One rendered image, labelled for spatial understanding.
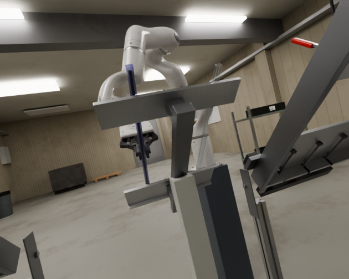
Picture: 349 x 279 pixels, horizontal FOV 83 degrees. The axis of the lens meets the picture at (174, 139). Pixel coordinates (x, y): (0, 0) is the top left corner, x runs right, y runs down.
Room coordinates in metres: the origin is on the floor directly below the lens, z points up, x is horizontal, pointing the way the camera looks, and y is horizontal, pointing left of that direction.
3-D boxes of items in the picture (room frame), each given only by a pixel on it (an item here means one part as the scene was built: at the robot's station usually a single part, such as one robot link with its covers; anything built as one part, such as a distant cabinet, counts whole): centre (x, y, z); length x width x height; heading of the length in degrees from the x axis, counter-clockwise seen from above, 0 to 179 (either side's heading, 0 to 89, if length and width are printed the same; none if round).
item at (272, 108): (3.01, -1.45, 1.01); 0.57 x 0.17 x 0.11; 104
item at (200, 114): (1.18, -0.18, 1.00); 0.19 x 0.12 x 0.24; 57
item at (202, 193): (1.19, -0.15, 0.35); 0.18 x 0.18 x 0.70; 23
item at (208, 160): (1.19, -0.15, 0.79); 0.19 x 0.19 x 0.18
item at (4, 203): (4.79, 4.46, 0.29); 0.45 x 0.45 x 0.58
